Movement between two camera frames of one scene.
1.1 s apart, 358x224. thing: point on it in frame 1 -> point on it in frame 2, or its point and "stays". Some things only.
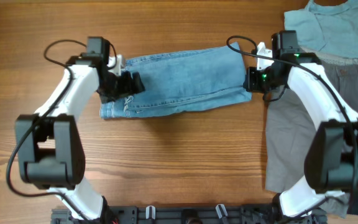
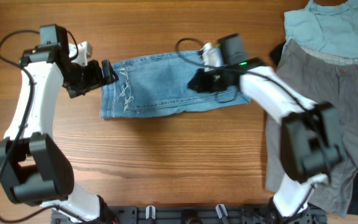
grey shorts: (290, 124) stays
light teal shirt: (347, 30) stays
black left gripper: (128, 89) -> (97, 79)
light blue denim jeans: (179, 80) stays
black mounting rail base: (143, 214) stays
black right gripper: (250, 83) -> (205, 84)
